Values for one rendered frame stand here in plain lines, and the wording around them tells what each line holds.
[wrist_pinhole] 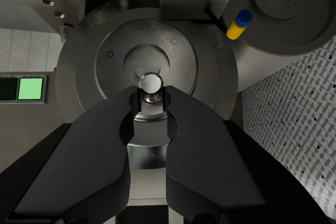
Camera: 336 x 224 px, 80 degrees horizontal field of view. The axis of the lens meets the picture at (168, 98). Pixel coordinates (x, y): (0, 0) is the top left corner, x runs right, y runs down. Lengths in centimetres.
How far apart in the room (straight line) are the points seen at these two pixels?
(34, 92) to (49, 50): 243
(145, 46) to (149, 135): 7
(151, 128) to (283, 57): 13
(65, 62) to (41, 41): 288
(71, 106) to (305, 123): 25
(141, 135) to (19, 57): 293
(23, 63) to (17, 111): 243
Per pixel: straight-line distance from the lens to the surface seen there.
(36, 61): 298
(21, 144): 59
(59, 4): 51
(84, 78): 17
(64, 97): 18
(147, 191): 51
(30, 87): 58
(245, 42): 19
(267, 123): 35
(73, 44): 19
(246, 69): 23
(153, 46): 16
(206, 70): 17
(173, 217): 53
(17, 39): 315
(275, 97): 33
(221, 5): 17
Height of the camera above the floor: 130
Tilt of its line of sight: 10 degrees down
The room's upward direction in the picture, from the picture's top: 179 degrees clockwise
